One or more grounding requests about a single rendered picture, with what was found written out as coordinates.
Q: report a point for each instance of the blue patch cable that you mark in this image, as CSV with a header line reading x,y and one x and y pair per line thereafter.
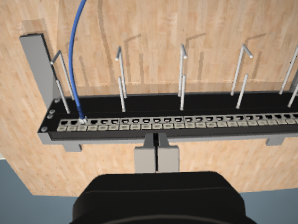
x,y
70,59

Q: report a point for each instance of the black patch panel rack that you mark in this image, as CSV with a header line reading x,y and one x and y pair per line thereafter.
x,y
257,115

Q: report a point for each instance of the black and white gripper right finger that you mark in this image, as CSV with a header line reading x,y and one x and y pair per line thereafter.
x,y
167,155

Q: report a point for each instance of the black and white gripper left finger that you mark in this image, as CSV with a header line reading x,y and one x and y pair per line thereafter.
x,y
145,160

